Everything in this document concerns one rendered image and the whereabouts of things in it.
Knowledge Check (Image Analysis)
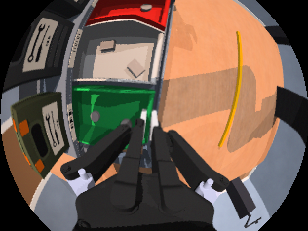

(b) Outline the red open bin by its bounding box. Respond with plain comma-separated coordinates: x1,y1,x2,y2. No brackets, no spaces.
85,0,171,31

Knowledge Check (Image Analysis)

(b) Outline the orange retaining rail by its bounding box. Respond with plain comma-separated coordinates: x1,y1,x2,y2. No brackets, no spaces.
218,31,243,147

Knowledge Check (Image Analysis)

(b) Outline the green bin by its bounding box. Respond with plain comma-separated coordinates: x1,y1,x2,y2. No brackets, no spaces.
72,85,155,146

